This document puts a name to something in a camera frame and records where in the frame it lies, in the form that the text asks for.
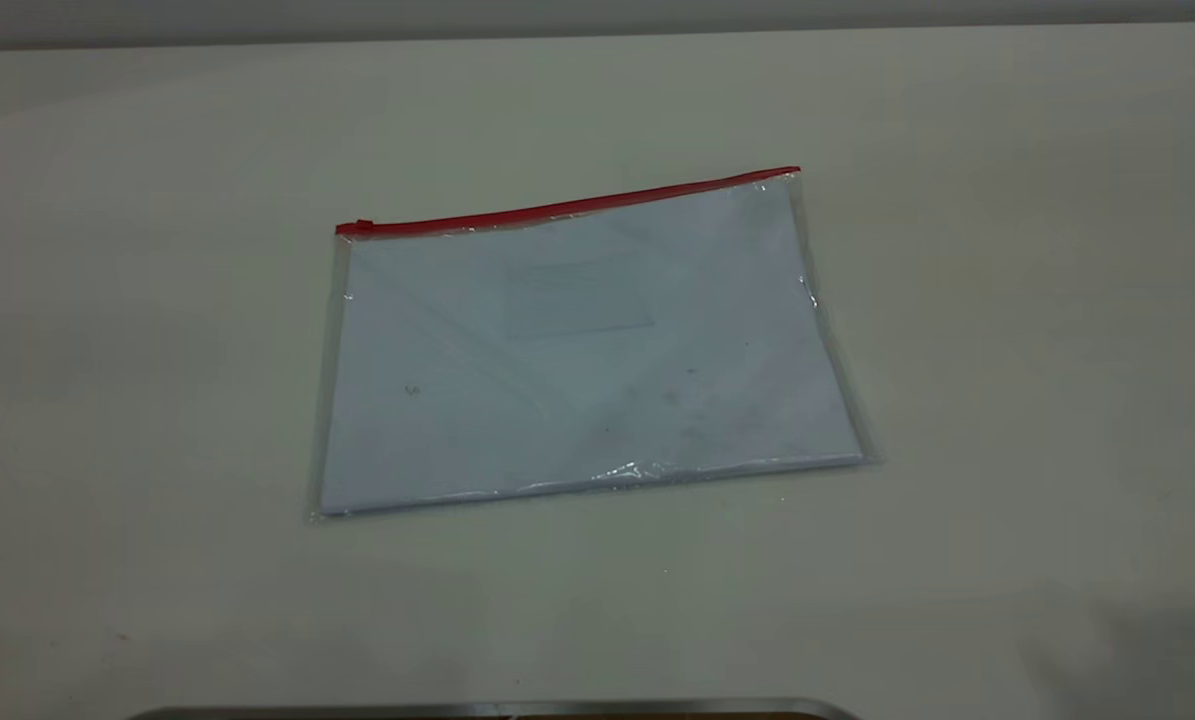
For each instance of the metal rim strip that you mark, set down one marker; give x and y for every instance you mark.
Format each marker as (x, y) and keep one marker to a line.
(497, 710)

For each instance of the clear zip bag red zipper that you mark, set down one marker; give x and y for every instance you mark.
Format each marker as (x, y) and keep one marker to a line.
(577, 360)

